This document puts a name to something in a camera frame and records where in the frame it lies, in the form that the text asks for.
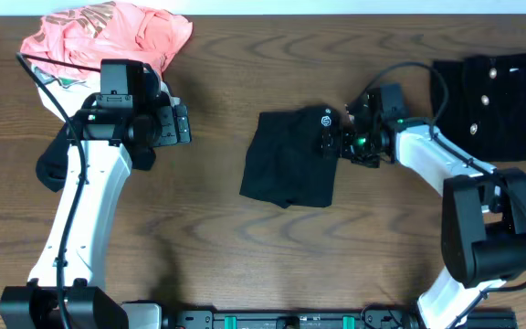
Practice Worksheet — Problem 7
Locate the black cardigan with gold buttons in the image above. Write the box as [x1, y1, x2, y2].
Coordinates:
[432, 53, 526, 162]

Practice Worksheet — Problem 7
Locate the right black cable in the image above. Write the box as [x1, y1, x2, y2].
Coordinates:
[358, 61, 526, 328]

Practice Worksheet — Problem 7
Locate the black garment under pile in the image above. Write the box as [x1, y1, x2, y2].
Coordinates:
[36, 124, 156, 192]

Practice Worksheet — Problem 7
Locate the left black cable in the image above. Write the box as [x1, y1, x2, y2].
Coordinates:
[15, 52, 104, 329]

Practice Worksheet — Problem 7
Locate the black cable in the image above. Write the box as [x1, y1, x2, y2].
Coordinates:
[15, 52, 104, 329]
[358, 61, 526, 328]

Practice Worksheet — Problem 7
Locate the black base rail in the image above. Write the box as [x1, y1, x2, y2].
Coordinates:
[121, 299, 519, 329]

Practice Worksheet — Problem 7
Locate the pink crumpled shirt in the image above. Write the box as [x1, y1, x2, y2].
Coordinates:
[20, 1, 193, 80]

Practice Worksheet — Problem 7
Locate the black t-shirt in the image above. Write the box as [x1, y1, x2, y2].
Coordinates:
[239, 105, 341, 208]

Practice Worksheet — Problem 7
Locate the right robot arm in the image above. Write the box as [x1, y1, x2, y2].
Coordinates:
[320, 84, 526, 328]

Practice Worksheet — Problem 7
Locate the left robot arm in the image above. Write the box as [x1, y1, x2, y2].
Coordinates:
[0, 59, 192, 328]

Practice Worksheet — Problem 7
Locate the white printed shirt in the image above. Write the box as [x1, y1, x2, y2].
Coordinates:
[31, 64, 100, 117]

